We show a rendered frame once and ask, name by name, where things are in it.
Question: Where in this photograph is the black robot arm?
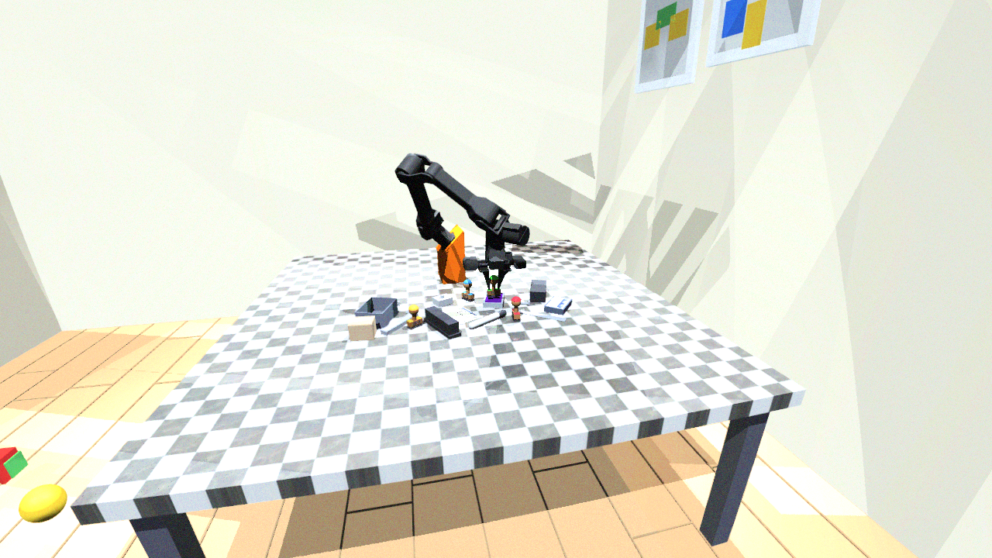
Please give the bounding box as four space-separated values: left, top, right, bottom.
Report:
394 153 530 270

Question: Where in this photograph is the orange rubber stamp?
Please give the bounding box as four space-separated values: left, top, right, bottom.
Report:
406 305 422 330

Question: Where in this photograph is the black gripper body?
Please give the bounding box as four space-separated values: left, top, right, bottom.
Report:
463 240 526 270

